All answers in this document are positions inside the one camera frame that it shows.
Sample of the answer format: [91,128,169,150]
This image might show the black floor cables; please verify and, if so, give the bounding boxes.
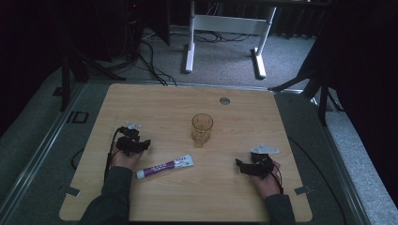
[125,31,252,87]

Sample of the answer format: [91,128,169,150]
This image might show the black rectangular bracket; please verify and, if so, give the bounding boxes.
[66,110,90,125]

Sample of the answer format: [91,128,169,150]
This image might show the black tripod stand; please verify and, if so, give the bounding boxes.
[52,27,128,113]
[268,46,345,128]

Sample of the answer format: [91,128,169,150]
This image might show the person's left hand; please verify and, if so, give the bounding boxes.
[110,142,144,173]

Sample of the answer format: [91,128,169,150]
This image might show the thin black cable loop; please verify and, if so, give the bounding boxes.
[70,147,85,171]

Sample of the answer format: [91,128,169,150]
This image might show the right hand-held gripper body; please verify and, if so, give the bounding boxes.
[249,142,280,180]

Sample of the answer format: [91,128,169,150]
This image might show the white and purple toothpaste tube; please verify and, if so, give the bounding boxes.
[135,154,195,180]

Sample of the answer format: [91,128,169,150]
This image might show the grey tape strip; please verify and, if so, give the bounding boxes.
[58,186,81,198]
[294,186,314,196]

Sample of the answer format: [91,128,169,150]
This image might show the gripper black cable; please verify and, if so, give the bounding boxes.
[104,127,124,182]
[269,161,285,195]

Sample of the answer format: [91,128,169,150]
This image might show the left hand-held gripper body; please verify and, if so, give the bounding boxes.
[116,121,145,158]

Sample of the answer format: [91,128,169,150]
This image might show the dark computer tower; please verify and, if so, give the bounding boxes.
[123,0,145,60]

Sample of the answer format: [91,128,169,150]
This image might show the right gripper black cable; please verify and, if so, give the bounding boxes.
[269,161,285,195]

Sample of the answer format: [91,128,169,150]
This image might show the long thin black cable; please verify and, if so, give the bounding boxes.
[286,136,348,225]

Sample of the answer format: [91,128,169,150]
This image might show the amber glass cup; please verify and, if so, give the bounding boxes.
[191,112,215,149]

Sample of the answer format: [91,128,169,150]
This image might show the white metal desk frame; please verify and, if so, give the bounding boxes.
[183,0,278,80]

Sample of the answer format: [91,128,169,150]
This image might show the person's right hand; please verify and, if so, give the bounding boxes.
[250,160,283,201]

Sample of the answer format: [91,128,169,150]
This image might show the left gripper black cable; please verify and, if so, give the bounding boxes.
[104,127,124,182]

